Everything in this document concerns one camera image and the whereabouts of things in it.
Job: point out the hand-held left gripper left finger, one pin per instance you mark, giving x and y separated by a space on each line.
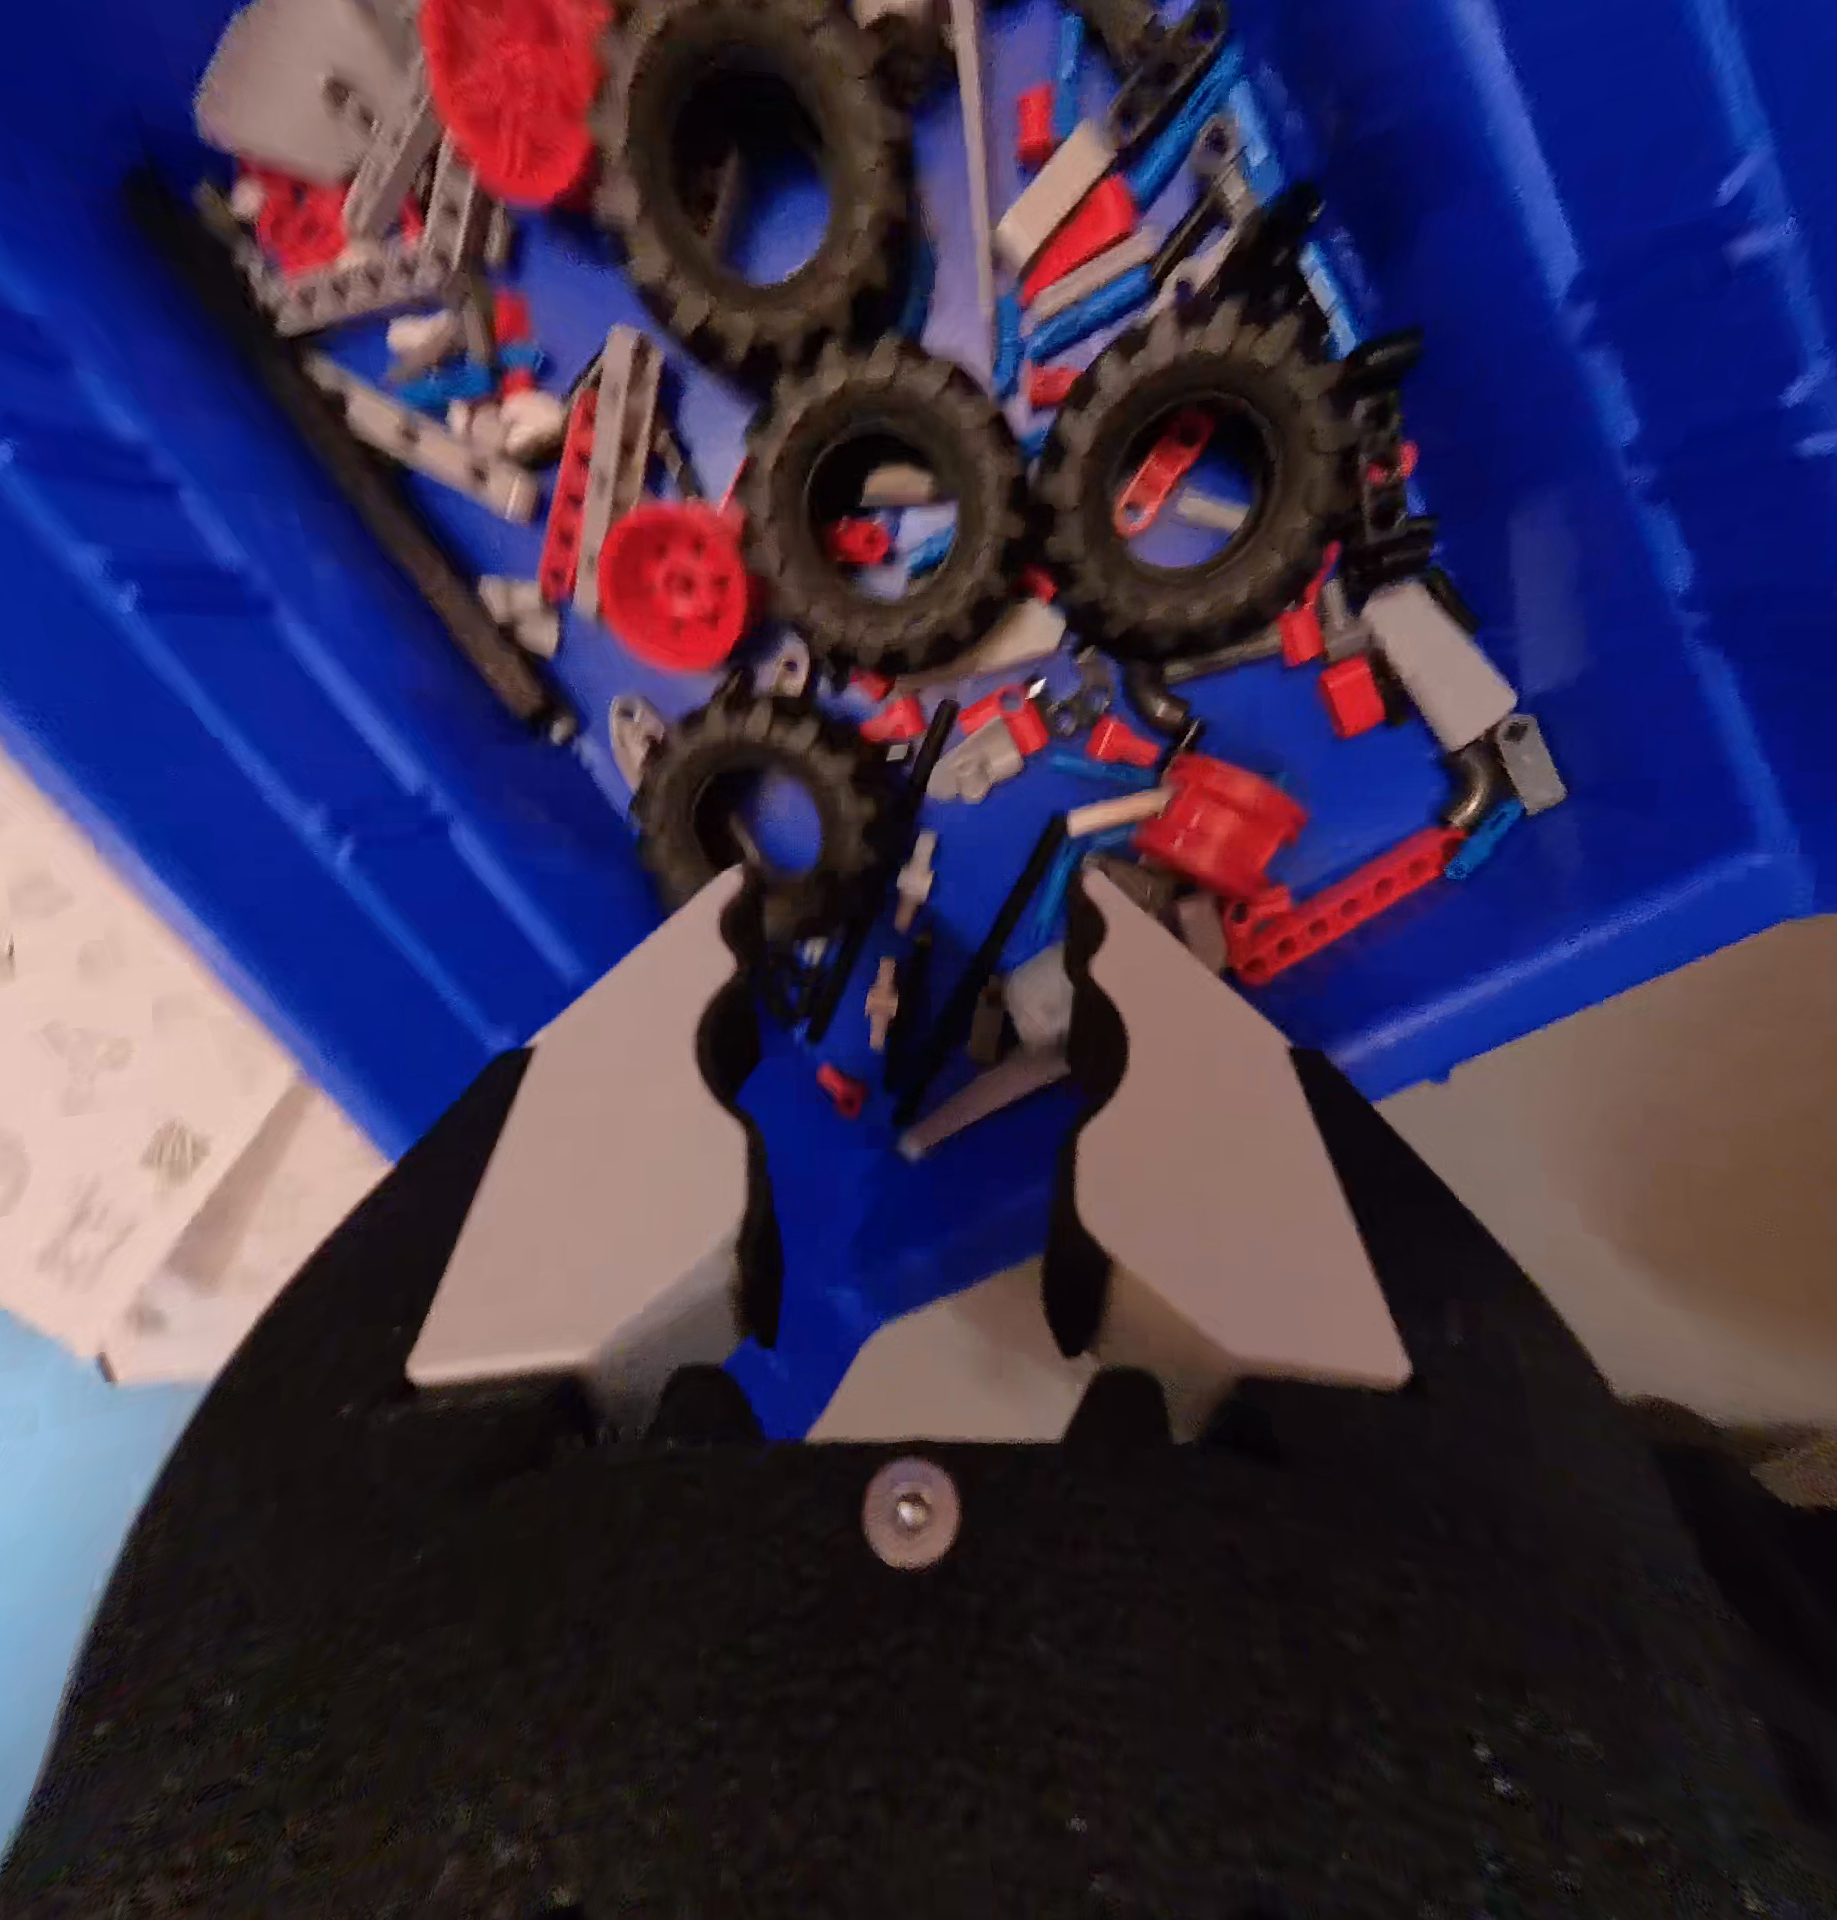
603 1200

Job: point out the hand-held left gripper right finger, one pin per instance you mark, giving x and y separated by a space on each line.
1233 1200

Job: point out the pile of toy pieces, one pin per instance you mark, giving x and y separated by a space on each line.
1413 647

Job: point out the blue storage bin with tag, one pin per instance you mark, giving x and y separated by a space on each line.
1608 450

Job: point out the red toy wheel hub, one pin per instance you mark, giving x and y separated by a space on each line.
671 585
1219 827
514 92

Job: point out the black toy tire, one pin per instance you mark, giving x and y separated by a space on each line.
776 512
679 810
1078 480
648 182

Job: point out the crumpled white printed paper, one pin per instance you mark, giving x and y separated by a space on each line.
78 1052

